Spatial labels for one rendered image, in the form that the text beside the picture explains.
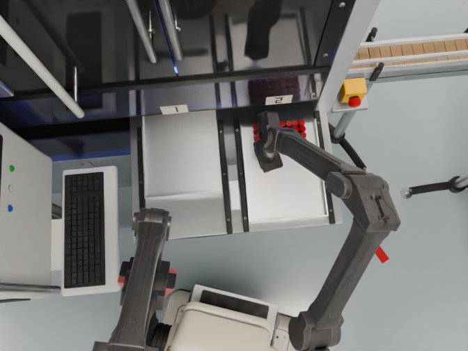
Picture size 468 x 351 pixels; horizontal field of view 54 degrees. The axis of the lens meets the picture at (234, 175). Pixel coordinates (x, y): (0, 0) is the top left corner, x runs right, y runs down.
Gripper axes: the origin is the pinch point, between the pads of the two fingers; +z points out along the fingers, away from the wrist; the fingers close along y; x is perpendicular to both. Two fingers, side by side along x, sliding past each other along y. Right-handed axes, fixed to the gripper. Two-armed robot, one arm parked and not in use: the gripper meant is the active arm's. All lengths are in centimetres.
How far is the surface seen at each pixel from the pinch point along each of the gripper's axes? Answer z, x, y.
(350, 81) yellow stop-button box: -7.7, -33.7, 14.4
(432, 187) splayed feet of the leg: 84, -86, -20
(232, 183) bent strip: 6.4, 12.6, -1.7
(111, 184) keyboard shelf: 14, 54, 14
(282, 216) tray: 6.3, 0.8, -18.0
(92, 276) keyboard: 11, 68, -15
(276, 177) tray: 6.5, -2.2, -4.6
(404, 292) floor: 94, -55, -64
